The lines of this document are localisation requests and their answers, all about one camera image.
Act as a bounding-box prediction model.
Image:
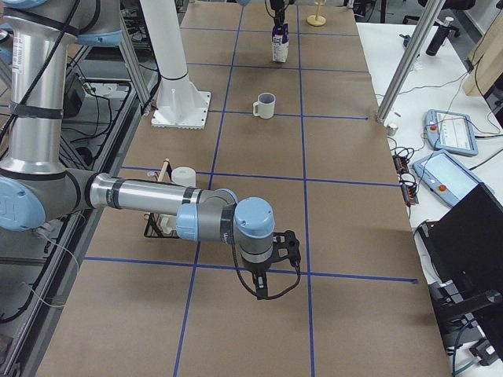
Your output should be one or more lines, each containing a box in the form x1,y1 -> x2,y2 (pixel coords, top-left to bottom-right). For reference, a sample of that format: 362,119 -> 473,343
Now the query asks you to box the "white mug with handle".
252,93 -> 276,119

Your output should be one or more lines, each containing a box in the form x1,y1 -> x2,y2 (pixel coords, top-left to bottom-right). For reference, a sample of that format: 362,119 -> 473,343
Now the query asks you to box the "black laptop monitor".
419,183 -> 502,353

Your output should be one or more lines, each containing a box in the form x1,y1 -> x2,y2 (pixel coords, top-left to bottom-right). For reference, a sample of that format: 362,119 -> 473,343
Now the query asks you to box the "black power strip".
392,155 -> 419,207

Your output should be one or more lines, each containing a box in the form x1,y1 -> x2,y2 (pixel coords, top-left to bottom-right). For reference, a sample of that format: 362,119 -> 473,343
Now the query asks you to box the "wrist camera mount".
272,230 -> 301,273

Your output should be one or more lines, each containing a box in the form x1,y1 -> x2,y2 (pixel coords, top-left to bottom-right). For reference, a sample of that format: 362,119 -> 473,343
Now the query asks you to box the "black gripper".
270,0 -> 285,27
244,262 -> 272,300

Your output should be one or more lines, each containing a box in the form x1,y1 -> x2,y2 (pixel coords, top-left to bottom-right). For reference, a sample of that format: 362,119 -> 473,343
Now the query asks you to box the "small metal cylinder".
386,123 -> 398,137

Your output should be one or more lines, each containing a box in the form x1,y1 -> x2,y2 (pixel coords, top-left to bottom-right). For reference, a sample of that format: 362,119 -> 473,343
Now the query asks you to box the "blue white milk carton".
271,23 -> 289,63

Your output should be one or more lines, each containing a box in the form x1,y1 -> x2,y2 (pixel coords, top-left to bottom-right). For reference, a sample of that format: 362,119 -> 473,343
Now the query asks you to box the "aluminium frame post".
376,0 -> 445,123

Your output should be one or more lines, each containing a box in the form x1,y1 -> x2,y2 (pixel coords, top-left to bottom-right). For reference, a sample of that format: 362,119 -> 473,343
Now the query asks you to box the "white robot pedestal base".
141,0 -> 211,130

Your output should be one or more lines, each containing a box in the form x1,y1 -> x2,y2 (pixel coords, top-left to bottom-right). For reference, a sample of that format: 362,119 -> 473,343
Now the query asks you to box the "wooden cup tree stand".
307,0 -> 326,27

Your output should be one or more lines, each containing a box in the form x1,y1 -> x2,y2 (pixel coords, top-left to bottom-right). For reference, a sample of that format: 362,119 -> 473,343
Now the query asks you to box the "blue teach pendant upright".
424,109 -> 479,156

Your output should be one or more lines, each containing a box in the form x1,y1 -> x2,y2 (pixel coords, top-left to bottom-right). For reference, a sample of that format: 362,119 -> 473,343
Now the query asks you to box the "blue teach pendant flat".
413,150 -> 482,207

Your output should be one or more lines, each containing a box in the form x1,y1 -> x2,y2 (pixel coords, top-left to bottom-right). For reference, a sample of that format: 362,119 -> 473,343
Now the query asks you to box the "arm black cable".
231,243 -> 303,302

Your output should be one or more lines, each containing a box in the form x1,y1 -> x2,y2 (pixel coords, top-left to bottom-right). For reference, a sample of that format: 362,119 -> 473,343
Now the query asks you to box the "black cylinder bottle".
425,16 -> 454,56

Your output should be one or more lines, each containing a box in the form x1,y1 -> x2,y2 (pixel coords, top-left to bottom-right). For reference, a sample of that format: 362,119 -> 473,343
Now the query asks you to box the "black wire cup rack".
144,159 -> 178,239

